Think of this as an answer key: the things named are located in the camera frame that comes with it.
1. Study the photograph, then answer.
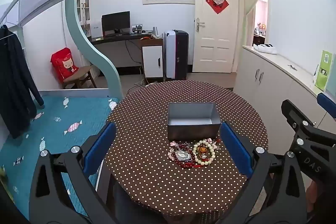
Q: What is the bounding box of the sheer door curtain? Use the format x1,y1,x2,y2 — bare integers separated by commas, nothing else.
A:
245,0,267,38

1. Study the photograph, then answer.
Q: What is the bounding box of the white panel door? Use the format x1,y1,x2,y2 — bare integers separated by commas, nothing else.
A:
192,0,239,73

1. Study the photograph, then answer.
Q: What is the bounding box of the wooden chair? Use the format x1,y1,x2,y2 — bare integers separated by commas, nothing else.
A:
62,67,97,90

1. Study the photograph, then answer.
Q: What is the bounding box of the white and black suitcase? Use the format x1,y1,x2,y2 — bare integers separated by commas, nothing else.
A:
163,29,189,81

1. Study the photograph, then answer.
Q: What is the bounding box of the pink bead bracelet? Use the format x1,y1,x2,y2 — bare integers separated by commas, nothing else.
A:
169,142,179,160
203,137,220,151

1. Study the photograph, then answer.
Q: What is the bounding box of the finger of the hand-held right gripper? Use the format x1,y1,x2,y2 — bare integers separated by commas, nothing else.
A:
281,100,336,146
317,93,336,119

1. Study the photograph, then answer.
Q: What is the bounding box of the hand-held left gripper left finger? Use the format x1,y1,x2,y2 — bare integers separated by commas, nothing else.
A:
29,122,124,224

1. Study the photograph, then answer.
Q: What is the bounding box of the dark hanging jacket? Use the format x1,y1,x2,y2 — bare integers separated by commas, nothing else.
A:
0,26,45,139

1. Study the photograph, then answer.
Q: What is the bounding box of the teal bunk bed frame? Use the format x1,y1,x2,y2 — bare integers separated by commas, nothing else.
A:
0,0,124,102

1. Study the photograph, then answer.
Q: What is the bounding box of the teal candy print blanket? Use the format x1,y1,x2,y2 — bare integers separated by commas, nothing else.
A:
0,95,118,216

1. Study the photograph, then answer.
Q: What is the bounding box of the white cloth bundle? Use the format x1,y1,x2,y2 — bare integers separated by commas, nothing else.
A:
252,43,277,54

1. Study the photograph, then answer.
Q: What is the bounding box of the white desk cabinet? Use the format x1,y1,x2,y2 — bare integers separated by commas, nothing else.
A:
142,46,164,79

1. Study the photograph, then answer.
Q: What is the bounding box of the white bead bracelet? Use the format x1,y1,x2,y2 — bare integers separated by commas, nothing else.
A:
192,141,218,164

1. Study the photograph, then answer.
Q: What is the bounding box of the grey metal box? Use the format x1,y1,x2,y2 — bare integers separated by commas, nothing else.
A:
167,102,222,142

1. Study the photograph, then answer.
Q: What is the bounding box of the white box on desk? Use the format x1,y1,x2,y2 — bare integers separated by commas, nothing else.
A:
90,19,103,39

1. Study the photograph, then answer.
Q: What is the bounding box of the green box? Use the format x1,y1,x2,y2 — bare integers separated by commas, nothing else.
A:
314,50,333,92

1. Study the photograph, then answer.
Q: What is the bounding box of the white glass-door cabinet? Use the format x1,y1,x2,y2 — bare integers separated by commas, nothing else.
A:
77,0,92,38

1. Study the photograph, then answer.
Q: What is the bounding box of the red cartoon bag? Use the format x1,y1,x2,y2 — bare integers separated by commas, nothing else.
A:
51,47,79,83

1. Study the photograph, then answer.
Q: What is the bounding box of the brown polka dot tablecloth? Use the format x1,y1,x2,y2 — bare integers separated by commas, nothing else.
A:
105,80,269,224

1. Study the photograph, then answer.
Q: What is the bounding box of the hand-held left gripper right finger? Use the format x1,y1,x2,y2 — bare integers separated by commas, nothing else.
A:
220,122,307,224

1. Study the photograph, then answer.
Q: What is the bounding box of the red bead bracelet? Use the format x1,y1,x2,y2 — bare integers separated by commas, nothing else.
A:
175,145,210,169

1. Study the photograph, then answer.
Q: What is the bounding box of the black computer monitor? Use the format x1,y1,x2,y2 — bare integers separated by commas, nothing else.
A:
101,11,131,36

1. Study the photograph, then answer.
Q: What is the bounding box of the dark wooden desk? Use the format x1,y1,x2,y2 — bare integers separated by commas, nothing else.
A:
89,31,163,68

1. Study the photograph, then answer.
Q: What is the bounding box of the cream sideboard cabinet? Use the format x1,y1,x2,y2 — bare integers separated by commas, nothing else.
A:
233,45,336,135

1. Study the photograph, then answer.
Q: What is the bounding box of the red diamond door decoration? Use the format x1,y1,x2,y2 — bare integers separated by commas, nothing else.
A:
205,0,229,15

